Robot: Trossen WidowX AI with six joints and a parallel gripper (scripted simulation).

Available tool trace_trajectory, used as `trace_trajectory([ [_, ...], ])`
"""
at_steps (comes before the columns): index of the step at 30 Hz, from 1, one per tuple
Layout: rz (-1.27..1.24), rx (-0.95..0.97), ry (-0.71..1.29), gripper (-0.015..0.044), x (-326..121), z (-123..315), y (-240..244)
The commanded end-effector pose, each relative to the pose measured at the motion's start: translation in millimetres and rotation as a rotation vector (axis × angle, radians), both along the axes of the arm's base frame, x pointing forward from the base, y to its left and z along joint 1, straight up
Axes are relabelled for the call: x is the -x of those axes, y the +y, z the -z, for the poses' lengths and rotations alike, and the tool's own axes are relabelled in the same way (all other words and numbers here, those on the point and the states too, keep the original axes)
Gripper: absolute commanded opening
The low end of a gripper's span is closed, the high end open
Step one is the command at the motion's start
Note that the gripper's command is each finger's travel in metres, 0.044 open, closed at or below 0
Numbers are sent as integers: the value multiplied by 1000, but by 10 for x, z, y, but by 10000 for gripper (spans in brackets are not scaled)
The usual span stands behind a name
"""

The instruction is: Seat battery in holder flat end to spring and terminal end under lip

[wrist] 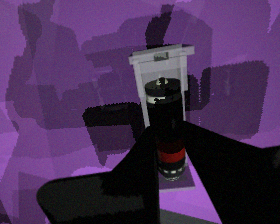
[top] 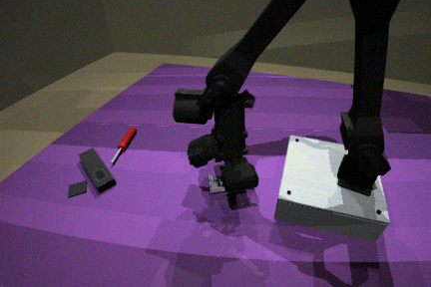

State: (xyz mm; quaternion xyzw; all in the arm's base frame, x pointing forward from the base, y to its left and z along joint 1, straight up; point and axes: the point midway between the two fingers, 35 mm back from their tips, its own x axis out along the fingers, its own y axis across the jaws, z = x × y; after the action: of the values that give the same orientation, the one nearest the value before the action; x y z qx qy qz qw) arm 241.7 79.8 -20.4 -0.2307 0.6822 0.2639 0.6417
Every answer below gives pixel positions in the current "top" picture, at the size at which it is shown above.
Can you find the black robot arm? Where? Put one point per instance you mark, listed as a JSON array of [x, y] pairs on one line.
[[361, 128]]

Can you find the red-handled screwdriver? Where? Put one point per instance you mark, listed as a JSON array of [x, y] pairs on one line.
[[128, 137]]

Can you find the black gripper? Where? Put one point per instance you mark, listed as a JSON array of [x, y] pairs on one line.
[[237, 174]]

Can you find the black cylindrical battery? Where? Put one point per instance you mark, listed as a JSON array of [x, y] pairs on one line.
[[219, 182]]

